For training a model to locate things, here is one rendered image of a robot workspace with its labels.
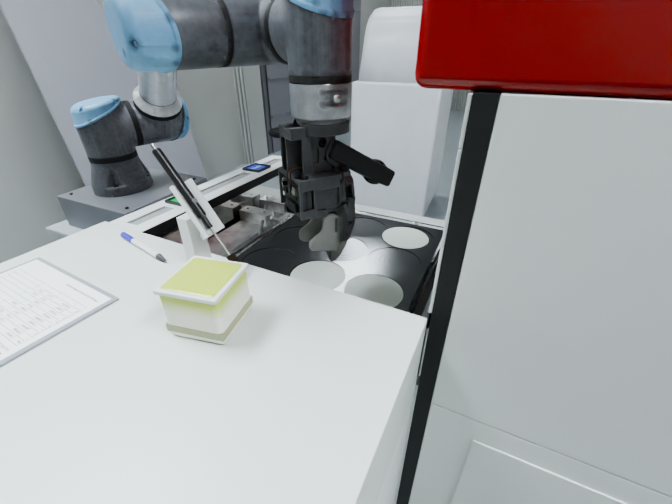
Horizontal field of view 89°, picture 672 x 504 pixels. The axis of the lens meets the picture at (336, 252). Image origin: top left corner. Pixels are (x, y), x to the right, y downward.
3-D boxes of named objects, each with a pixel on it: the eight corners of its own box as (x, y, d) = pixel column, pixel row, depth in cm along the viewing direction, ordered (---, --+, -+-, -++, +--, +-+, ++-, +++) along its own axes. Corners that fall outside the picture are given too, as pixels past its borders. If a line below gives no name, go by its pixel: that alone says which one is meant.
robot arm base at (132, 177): (81, 191, 95) (66, 156, 90) (130, 174, 106) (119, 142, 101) (117, 201, 89) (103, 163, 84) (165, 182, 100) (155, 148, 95)
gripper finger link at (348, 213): (328, 233, 52) (327, 178, 48) (338, 230, 53) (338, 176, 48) (343, 246, 49) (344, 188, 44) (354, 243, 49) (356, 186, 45)
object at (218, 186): (300, 200, 113) (297, 158, 105) (158, 293, 70) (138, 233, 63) (276, 196, 116) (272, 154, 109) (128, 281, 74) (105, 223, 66)
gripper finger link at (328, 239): (305, 268, 53) (302, 212, 48) (338, 257, 55) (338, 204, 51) (314, 278, 50) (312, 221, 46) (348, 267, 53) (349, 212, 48)
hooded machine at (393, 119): (421, 227, 277) (453, -3, 200) (344, 212, 303) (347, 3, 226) (440, 195, 339) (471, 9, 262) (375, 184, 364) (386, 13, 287)
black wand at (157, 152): (145, 148, 45) (149, 143, 44) (154, 145, 46) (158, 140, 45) (234, 272, 49) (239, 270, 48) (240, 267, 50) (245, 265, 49)
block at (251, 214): (274, 221, 86) (273, 210, 84) (266, 226, 83) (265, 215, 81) (248, 215, 89) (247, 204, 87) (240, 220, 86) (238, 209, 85)
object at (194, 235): (233, 266, 52) (218, 182, 46) (215, 279, 49) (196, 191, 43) (203, 256, 55) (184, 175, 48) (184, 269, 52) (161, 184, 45)
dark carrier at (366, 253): (444, 232, 77) (445, 230, 77) (398, 329, 51) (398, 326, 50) (311, 206, 90) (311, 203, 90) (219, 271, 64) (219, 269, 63)
